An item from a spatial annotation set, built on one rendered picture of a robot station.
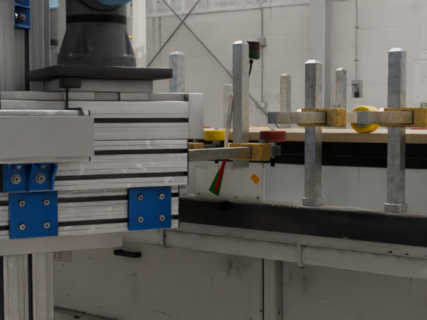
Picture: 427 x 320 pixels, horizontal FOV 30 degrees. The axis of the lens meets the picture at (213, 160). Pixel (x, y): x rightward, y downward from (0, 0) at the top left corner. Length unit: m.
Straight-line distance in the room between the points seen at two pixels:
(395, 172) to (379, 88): 7.81
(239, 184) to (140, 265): 0.78
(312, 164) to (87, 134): 0.99
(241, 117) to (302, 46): 8.04
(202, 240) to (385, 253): 0.63
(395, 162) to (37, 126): 1.07
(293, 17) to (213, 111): 1.72
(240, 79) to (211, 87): 8.70
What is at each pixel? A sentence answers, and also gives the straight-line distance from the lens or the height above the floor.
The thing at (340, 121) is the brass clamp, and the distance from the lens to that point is 2.18.
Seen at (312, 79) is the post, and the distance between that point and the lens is 2.22.
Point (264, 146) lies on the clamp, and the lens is 2.32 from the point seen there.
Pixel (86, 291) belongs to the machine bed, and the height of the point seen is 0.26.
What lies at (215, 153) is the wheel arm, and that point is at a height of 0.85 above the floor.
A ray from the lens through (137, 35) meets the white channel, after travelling 3.97.
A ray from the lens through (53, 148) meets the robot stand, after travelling 1.34.
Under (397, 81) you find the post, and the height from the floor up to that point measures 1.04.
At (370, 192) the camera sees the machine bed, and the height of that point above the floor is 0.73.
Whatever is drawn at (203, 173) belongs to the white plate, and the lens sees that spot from 2.44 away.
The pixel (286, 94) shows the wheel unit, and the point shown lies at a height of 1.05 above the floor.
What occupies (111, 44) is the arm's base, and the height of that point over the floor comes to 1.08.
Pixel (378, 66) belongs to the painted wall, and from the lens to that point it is 9.91.
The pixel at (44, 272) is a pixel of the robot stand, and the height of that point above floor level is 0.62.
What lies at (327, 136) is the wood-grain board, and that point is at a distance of 2.44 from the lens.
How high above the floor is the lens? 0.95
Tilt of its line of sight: 3 degrees down
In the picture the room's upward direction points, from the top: straight up
